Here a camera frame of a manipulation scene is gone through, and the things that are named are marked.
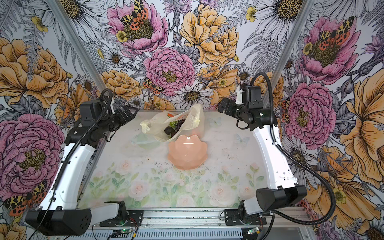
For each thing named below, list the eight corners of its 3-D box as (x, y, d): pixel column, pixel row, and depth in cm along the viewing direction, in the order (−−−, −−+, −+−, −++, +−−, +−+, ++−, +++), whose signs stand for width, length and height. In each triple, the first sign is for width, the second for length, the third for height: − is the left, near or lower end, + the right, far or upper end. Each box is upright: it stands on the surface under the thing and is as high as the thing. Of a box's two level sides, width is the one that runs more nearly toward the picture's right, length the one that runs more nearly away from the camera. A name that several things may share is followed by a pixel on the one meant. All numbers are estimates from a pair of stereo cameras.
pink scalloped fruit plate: (167, 169, 93) (165, 165, 89) (171, 139, 107) (170, 135, 103) (207, 169, 93) (208, 165, 89) (206, 139, 107) (206, 135, 103)
